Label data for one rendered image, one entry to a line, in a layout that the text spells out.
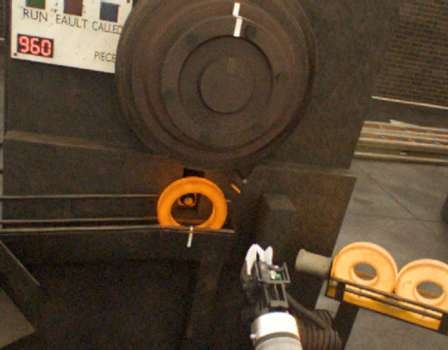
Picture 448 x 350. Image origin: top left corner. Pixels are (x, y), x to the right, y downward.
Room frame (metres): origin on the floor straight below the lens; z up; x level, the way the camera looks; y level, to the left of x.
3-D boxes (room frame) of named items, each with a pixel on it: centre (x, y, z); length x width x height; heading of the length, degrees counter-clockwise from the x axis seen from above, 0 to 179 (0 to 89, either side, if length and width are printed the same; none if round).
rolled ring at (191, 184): (1.11, 0.05, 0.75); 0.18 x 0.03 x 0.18; 103
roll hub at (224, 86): (1.02, 0.03, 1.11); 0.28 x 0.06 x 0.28; 105
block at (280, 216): (1.18, -0.17, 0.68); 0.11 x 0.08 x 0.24; 15
